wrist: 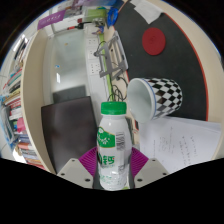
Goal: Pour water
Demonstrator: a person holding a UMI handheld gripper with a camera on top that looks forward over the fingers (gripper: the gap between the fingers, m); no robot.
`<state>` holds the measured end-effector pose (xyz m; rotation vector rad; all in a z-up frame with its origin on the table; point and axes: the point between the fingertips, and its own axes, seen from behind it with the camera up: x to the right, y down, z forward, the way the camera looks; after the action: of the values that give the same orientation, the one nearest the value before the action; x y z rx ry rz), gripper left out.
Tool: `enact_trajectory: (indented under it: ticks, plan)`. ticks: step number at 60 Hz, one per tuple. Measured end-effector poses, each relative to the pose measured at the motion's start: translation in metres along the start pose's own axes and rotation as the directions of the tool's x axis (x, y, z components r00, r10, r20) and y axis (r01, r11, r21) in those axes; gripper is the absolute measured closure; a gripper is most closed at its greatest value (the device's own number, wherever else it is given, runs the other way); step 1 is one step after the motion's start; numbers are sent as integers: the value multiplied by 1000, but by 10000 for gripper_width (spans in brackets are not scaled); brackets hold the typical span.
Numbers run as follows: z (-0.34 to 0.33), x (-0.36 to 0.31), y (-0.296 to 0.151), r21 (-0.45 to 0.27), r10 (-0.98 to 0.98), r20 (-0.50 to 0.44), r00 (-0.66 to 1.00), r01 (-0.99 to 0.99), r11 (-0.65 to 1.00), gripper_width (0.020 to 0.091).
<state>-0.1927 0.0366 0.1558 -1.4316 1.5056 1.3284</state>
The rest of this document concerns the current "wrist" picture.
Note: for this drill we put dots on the black red-edged desk mat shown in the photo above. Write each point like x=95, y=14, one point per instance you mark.
x=186, y=66

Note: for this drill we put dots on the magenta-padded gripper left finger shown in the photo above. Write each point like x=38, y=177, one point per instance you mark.
x=75, y=170

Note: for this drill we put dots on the black white diamond-pattern mug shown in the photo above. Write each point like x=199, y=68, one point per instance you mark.
x=163, y=96

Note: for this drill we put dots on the grey metal laptop stand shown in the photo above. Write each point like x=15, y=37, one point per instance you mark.
x=113, y=63

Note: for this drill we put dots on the black computer monitor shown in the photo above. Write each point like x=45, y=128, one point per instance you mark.
x=70, y=133

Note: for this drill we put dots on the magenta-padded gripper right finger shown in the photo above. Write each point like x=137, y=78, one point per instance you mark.
x=150, y=170

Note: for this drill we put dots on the white folded paper napkin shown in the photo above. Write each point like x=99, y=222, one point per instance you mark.
x=146, y=10

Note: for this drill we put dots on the white printed paper sheet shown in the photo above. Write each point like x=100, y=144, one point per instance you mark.
x=180, y=143

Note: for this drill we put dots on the white green-capped drink bottle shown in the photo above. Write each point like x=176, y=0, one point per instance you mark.
x=113, y=133

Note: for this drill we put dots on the flat round red coaster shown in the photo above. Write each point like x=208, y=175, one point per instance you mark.
x=154, y=41

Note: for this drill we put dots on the white shelf with books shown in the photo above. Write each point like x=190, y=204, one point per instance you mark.
x=31, y=100

